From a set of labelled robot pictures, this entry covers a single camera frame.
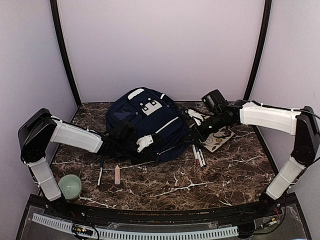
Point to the purple white marker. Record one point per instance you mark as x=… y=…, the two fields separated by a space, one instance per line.
x=195 y=155

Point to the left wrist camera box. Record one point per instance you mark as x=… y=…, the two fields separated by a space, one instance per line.
x=124 y=131

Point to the pink translucent glue bottle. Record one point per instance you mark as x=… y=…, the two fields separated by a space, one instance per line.
x=117 y=175

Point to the black whiteboard marker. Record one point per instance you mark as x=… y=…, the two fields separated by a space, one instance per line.
x=202 y=158

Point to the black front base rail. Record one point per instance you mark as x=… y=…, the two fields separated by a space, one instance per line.
x=240 y=214

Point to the black frame post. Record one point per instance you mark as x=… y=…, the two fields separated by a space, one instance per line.
x=63 y=52
x=259 y=49

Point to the beige floral notebook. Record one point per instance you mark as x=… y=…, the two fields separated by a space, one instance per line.
x=215 y=140

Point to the navy blue student backpack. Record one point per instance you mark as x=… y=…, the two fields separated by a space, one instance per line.
x=161 y=131

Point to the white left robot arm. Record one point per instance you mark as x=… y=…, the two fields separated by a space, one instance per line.
x=43 y=130

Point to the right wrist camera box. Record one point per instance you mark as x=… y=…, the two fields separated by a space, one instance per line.
x=214 y=101

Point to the white slotted cable duct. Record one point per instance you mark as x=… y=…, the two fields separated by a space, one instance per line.
x=122 y=231

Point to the red capped white marker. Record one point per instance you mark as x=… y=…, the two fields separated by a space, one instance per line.
x=198 y=157

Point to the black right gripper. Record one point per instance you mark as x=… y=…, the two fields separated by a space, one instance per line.
x=196 y=136

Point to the black right frame post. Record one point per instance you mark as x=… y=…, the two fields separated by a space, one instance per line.
x=259 y=49

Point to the black left frame post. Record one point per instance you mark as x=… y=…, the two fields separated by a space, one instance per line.
x=63 y=52

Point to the pale green round bowl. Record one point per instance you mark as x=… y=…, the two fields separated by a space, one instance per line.
x=71 y=186

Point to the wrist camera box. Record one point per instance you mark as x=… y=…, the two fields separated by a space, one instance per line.
x=214 y=101
x=124 y=131

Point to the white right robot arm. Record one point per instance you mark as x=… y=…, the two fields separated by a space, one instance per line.
x=291 y=134

